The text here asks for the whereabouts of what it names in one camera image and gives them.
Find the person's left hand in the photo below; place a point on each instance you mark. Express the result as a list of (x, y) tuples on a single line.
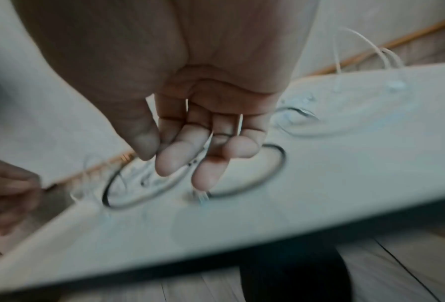
[(6, 194)]

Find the person's right hand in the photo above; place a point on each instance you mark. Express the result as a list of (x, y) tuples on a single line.
[(192, 59)]

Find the person's dark trouser leg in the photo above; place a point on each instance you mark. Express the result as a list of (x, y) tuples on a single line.
[(297, 277)]

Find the orange-framed lattice screen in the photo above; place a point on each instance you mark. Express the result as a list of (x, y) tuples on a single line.
[(413, 34), (95, 169)]

